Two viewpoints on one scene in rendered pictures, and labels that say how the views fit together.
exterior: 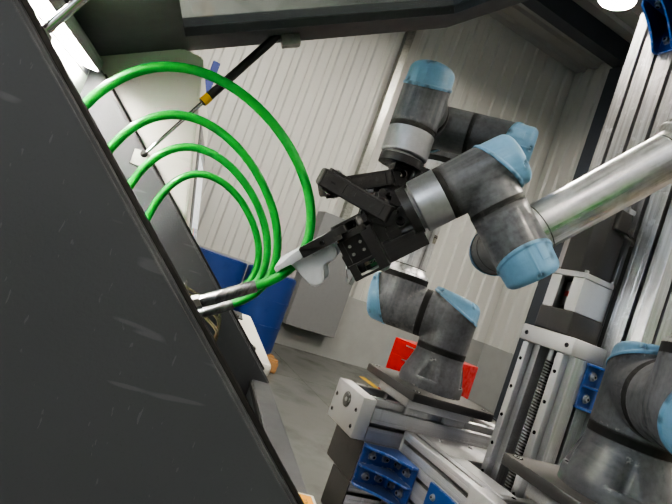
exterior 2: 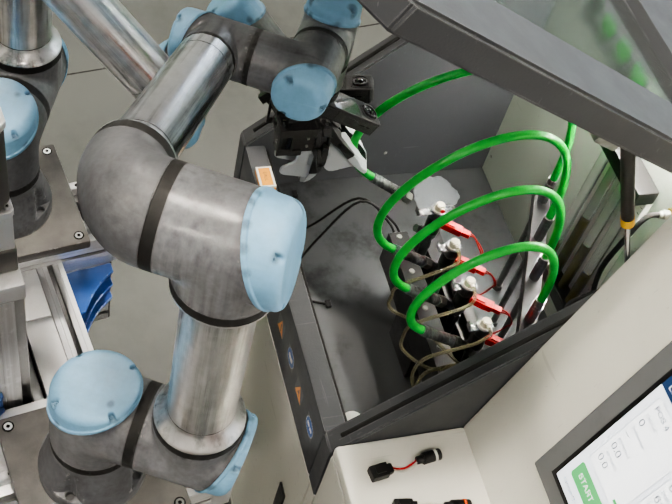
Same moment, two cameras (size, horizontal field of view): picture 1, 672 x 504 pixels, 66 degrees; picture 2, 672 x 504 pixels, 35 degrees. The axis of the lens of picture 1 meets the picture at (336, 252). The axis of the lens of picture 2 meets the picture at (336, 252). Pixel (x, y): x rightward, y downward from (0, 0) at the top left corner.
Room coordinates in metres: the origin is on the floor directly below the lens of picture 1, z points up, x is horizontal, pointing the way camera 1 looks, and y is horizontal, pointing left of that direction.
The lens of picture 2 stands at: (1.92, -0.25, 2.47)
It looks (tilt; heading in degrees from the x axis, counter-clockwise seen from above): 51 degrees down; 165
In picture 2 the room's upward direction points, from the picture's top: 17 degrees clockwise
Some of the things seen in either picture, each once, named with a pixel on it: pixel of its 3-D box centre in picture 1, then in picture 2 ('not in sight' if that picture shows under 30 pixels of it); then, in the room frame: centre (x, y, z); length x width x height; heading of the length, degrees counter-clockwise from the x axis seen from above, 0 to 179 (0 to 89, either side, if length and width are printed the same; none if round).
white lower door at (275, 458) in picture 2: not in sight; (249, 413); (0.80, -0.03, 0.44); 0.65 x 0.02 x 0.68; 13
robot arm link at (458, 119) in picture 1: (437, 126); (296, 71); (0.89, -0.09, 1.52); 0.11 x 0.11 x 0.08; 74
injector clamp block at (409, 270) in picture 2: not in sight; (431, 329); (0.86, 0.25, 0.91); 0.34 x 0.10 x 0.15; 13
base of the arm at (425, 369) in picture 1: (435, 367); (93, 448); (1.22, -0.31, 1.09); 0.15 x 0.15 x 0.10
